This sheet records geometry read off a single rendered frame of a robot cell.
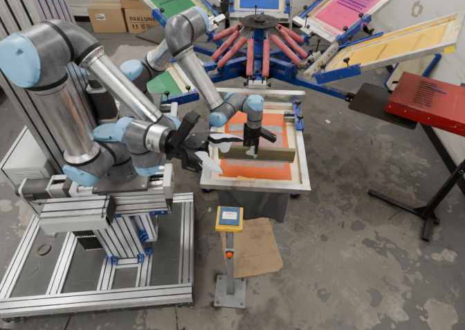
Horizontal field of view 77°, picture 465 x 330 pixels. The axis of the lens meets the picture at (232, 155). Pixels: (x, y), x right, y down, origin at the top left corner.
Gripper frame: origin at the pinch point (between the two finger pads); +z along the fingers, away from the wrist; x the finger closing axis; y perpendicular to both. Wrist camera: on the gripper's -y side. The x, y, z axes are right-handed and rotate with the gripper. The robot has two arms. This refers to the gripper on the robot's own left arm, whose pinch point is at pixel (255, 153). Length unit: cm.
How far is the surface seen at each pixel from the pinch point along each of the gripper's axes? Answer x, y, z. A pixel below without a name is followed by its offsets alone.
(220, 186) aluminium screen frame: 14.0, 18.1, 11.7
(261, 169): -1.8, -4.2, 14.1
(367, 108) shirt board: -67, -80, 14
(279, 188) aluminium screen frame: 14.0, -13.0, 10.7
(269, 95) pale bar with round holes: -68, -9, 8
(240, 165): -4.1, 8.2, 14.1
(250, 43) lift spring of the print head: -110, 6, -11
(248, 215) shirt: 5, 2, 52
